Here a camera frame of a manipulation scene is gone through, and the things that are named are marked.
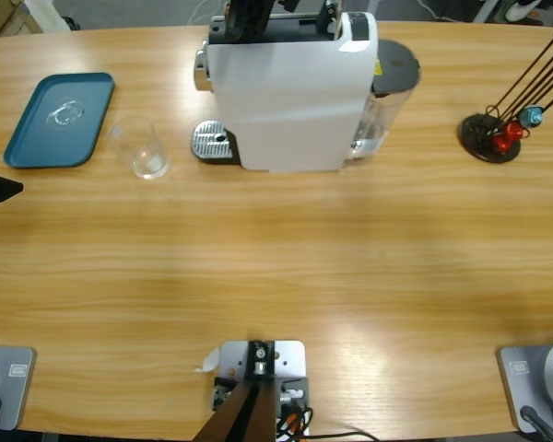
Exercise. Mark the blue coffee capsule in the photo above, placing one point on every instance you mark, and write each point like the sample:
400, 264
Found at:
531, 116

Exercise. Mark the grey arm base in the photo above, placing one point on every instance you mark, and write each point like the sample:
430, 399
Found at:
516, 382
14, 391

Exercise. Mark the white block with dark post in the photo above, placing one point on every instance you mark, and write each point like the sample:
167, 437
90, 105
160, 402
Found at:
290, 357

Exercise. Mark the clear drinking glass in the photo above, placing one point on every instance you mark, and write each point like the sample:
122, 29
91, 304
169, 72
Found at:
149, 166

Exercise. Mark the white paper tag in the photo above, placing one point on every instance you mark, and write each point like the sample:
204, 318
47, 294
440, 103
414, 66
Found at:
209, 361

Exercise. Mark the white capsule coffee machine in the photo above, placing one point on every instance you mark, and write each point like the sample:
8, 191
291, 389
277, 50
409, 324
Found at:
281, 92

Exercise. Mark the white background equipment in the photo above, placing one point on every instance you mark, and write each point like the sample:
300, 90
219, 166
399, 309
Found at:
521, 9

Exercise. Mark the teal plastic tray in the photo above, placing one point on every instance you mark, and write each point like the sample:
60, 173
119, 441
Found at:
50, 138

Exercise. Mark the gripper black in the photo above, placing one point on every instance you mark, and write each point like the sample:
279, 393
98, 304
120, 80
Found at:
291, 4

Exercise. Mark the black capsule stand with rods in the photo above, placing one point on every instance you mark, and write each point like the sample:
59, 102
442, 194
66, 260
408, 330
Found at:
477, 133

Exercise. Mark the clear water tank black lid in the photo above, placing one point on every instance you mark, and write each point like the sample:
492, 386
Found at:
396, 64

